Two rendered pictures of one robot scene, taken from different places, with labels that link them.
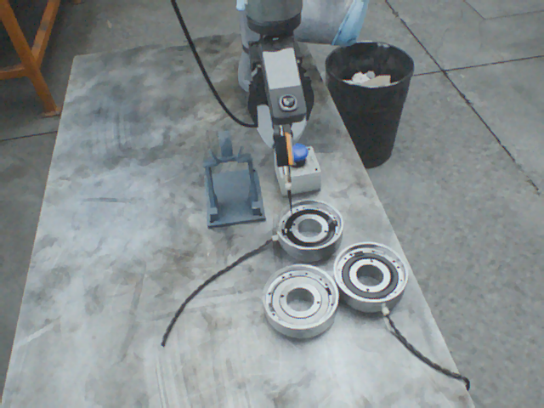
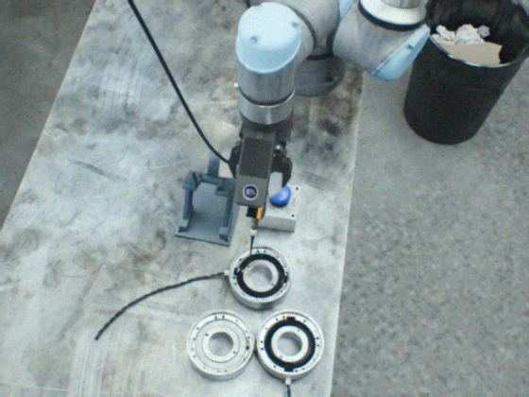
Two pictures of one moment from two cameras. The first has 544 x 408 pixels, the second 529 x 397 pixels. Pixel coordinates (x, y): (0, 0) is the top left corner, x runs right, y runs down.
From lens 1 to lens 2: 0.47 m
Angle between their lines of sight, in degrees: 14
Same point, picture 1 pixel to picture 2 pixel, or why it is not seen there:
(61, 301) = (25, 265)
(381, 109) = (470, 88)
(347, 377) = not seen: outside the picture
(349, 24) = (388, 68)
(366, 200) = (332, 259)
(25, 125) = not seen: outside the picture
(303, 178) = (278, 219)
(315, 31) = (354, 59)
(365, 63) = (482, 13)
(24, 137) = not seen: outside the picture
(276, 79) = (247, 167)
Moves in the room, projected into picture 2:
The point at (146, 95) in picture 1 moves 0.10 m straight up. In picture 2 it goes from (172, 46) to (167, 10)
